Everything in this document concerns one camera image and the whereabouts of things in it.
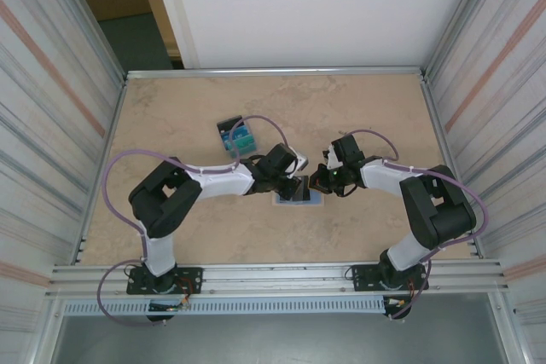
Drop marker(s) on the dark navy card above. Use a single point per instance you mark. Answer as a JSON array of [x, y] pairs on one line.
[[302, 189]]

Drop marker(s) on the light blue card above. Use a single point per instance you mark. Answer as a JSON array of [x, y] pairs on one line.
[[315, 201]]

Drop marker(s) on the clear acrylic card box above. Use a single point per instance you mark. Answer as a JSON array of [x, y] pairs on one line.
[[224, 142]]

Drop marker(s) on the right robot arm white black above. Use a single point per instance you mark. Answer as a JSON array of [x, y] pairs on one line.
[[384, 178]]

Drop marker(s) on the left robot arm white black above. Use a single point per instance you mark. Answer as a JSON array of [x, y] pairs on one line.
[[222, 183]]

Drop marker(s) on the green card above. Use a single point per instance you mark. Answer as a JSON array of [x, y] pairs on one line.
[[246, 142]]

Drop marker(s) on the blue card with print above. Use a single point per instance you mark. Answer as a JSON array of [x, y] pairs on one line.
[[242, 130]]

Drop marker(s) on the black card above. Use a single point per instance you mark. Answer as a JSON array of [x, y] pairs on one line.
[[228, 125]]

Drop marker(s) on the aluminium table edge bar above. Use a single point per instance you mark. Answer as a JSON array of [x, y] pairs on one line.
[[429, 95], [105, 168]]

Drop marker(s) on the grey metal shelf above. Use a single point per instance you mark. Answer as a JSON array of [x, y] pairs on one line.
[[273, 342]]

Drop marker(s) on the small green circuit board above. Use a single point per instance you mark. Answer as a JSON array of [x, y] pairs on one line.
[[164, 307]]

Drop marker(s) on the aluminium frame crossbar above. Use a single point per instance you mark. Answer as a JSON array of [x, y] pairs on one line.
[[273, 73]]

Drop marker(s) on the aluminium mounting rail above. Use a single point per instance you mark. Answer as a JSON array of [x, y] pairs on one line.
[[273, 279]]

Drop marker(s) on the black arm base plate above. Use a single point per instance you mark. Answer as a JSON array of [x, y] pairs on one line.
[[362, 279], [192, 274]]

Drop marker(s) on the translucent corrugated enclosure panel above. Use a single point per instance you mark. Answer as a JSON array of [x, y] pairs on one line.
[[512, 125], [34, 125]]

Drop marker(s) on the aluminium frame post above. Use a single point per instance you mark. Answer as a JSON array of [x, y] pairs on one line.
[[100, 40], [458, 19]]

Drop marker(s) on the white door frame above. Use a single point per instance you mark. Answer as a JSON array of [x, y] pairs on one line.
[[175, 10]]

